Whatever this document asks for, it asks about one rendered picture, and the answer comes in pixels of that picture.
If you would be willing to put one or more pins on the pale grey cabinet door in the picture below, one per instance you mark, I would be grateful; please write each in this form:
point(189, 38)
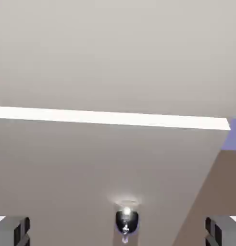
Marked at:
point(71, 173)

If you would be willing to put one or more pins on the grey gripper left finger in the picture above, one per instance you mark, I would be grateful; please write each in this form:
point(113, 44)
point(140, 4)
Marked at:
point(8, 230)

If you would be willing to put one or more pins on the pale grey painted cabinet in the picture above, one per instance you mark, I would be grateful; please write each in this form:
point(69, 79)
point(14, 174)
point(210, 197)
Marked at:
point(110, 48)

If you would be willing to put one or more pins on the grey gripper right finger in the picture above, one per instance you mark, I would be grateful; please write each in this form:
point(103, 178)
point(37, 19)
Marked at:
point(225, 230)

